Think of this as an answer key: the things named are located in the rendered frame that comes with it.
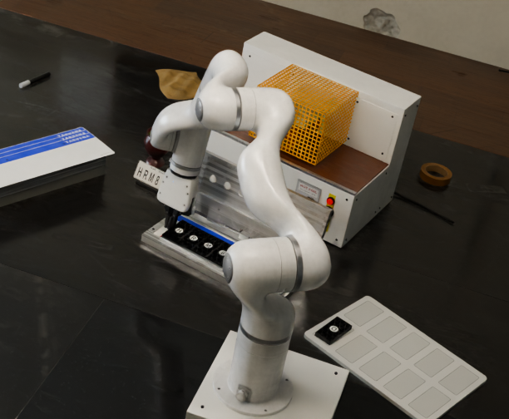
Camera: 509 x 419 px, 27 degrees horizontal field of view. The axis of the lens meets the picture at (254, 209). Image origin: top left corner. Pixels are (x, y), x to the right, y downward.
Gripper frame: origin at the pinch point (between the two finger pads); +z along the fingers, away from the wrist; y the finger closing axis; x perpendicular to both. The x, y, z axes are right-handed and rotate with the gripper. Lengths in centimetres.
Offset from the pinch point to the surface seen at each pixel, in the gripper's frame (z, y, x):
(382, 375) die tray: 6, 74, -10
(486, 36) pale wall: -45, 21, 184
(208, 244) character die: 1.4, 13.0, 0.3
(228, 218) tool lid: -3.9, 12.1, 10.2
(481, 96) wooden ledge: -28, 34, 157
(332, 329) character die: 4, 56, -6
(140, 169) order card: -2.8, -22.5, 15.9
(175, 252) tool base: 4.2, 7.4, -7.0
